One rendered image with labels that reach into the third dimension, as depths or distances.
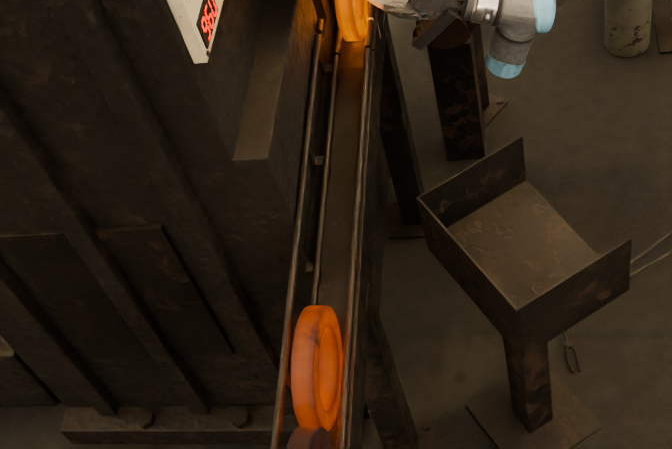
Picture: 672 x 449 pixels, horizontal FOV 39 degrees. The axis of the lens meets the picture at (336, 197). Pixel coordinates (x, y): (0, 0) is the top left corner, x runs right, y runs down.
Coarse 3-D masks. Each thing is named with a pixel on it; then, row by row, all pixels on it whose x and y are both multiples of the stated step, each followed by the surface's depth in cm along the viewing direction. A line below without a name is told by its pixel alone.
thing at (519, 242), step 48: (432, 192) 150; (480, 192) 156; (528, 192) 159; (432, 240) 154; (480, 240) 155; (528, 240) 154; (576, 240) 152; (624, 240) 136; (480, 288) 143; (528, 288) 149; (576, 288) 137; (624, 288) 145; (528, 336) 139; (528, 384) 180; (528, 432) 195; (576, 432) 193
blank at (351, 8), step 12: (336, 0) 173; (348, 0) 173; (360, 0) 183; (336, 12) 174; (348, 12) 173; (360, 12) 182; (348, 24) 175; (360, 24) 179; (348, 36) 178; (360, 36) 179
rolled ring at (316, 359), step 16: (304, 320) 133; (320, 320) 133; (336, 320) 143; (304, 336) 131; (320, 336) 133; (336, 336) 142; (304, 352) 130; (320, 352) 144; (336, 352) 143; (304, 368) 129; (320, 368) 144; (336, 368) 143; (304, 384) 129; (320, 384) 143; (336, 384) 142; (304, 400) 129; (320, 400) 132; (336, 400) 141; (304, 416) 131; (320, 416) 132; (336, 416) 141
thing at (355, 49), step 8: (368, 8) 190; (344, 40) 185; (344, 48) 184; (352, 48) 183; (360, 48) 183; (344, 56) 182; (352, 56) 182; (360, 56) 181; (344, 64) 181; (352, 64) 180; (360, 64) 180
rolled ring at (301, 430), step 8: (296, 432) 127; (304, 432) 126; (312, 432) 126; (320, 432) 129; (296, 440) 125; (304, 440) 125; (312, 440) 125; (320, 440) 129; (328, 440) 133; (288, 448) 124; (296, 448) 123; (304, 448) 123; (312, 448) 125; (320, 448) 129; (328, 448) 133
